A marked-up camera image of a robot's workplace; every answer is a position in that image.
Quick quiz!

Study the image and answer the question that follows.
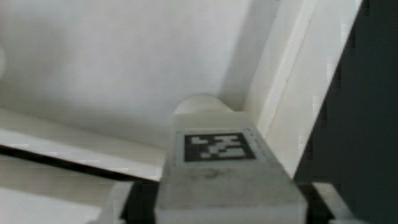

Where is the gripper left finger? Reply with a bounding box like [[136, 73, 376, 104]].
[[96, 181, 158, 224]]

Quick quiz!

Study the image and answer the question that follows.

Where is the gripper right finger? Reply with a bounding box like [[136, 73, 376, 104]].
[[298, 182, 355, 224]]

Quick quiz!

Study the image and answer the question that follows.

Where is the white leg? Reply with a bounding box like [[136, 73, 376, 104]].
[[154, 95, 307, 224]]

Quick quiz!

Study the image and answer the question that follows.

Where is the white square table top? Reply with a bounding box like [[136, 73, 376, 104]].
[[0, 0, 364, 179]]

